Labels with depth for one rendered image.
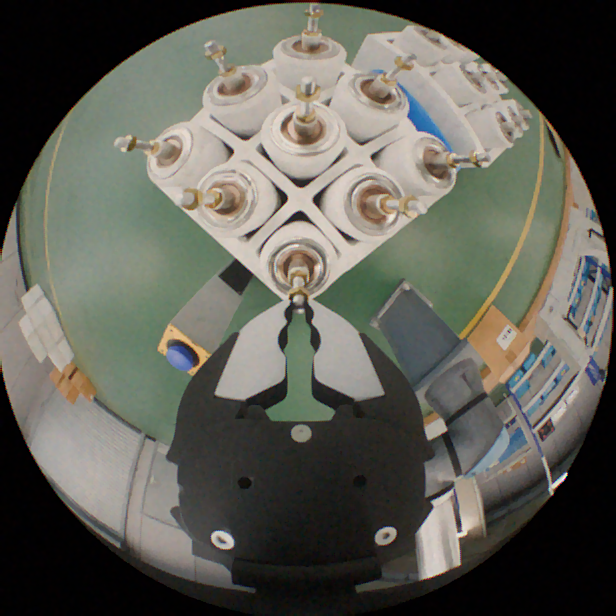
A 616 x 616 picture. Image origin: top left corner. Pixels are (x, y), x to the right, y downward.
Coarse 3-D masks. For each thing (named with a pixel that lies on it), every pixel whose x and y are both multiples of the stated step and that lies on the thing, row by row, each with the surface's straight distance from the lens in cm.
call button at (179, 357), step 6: (174, 348) 24; (180, 348) 24; (168, 354) 25; (174, 354) 24; (180, 354) 24; (186, 354) 24; (168, 360) 26; (174, 360) 25; (180, 360) 24; (186, 360) 24; (192, 360) 24; (174, 366) 26; (180, 366) 26; (186, 366) 25; (192, 366) 25
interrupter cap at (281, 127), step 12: (288, 108) 24; (324, 108) 24; (276, 120) 23; (288, 120) 23; (324, 120) 23; (336, 120) 23; (276, 132) 22; (288, 132) 22; (324, 132) 22; (336, 132) 22; (276, 144) 21; (288, 144) 21; (300, 144) 21; (312, 144) 21; (324, 144) 21; (300, 156) 21
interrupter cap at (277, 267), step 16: (288, 240) 20; (304, 240) 20; (272, 256) 21; (288, 256) 21; (304, 256) 21; (320, 256) 21; (272, 272) 21; (320, 272) 21; (288, 288) 22; (320, 288) 22
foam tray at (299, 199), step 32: (288, 96) 34; (320, 96) 34; (224, 128) 33; (256, 160) 29; (352, 160) 29; (288, 192) 27; (320, 192) 39; (320, 224) 28; (256, 256) 29; (352, 256) 29
